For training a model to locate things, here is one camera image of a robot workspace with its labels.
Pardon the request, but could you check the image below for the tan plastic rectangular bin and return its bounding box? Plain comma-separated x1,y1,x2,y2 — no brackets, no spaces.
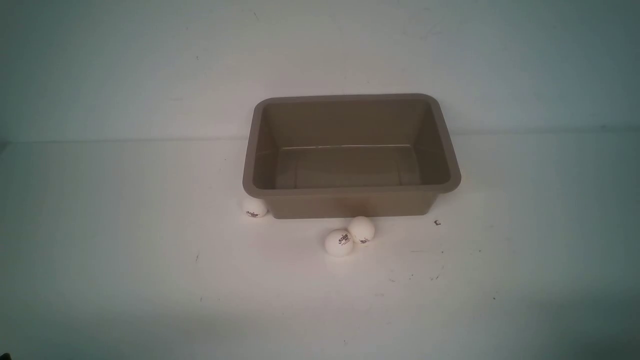
242,93,462,220

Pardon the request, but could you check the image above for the white ball with logo front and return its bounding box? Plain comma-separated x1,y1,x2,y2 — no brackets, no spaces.
324,228,354,258

